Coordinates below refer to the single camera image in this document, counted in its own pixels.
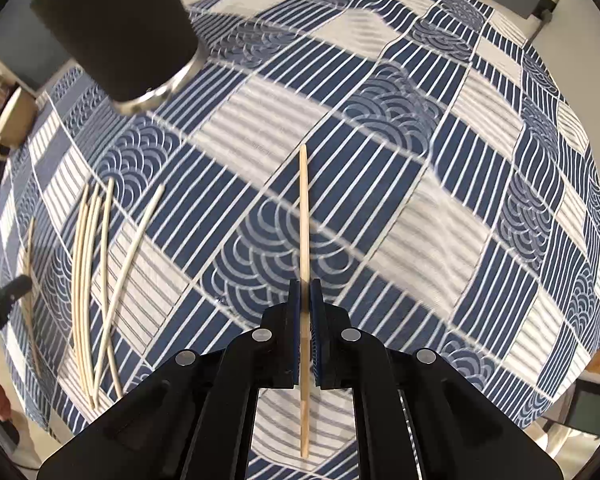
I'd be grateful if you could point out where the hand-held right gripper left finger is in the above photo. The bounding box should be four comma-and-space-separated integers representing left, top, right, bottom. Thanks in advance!
37, 279, 303, 480

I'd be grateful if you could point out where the white mug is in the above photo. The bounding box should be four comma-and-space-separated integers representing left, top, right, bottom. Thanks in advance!
0, 86, 37, 159

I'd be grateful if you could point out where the cream plastic chopstick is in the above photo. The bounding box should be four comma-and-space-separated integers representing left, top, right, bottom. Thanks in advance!
79, 186, 101, 408
83, 196, 104, 401
71, 185, 92, 397

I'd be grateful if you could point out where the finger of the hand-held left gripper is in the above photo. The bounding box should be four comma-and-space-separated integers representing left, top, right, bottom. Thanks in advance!
0, 277, 34, 351

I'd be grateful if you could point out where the blue white patterned tablecloth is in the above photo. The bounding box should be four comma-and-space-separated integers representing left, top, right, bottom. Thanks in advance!
0, 0, 600, 480

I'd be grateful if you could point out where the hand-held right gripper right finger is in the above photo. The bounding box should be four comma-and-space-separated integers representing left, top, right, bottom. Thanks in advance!
307, 278, 564, 480

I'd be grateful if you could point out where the loose wooden chopsticks group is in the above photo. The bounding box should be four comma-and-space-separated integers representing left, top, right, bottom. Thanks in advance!
92, 185, 166, 403

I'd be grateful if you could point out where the wooden chopstick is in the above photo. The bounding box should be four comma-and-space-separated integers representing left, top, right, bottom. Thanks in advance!
298, 144, 312, 459
22, 217, 44, 377

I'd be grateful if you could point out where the black cylindrical utensil holder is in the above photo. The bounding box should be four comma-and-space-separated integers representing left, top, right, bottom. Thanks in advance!
30, 0, 209, 116

